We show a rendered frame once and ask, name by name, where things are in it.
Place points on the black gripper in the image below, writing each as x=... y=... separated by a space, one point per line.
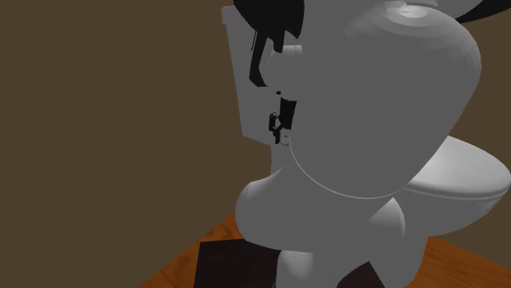
x=288 y=113

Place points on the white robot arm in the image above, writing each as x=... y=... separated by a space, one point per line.
x=359 y=99

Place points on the white toilet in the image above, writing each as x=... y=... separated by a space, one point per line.
x=249 y=87

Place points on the dark robot stand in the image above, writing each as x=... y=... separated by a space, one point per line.
x=235 y=267

